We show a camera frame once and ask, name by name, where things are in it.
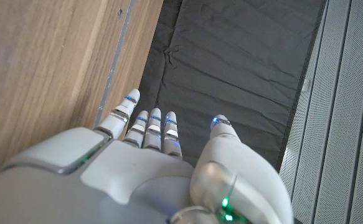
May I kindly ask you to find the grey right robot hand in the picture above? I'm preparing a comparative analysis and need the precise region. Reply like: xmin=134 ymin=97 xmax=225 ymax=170
xmin=0 ymin=88 xmax=294 ymax=224

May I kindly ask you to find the black backdrop cloth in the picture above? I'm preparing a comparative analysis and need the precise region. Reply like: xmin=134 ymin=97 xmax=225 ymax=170
xmin=128 ymin=0 xmax=328 ymax=172

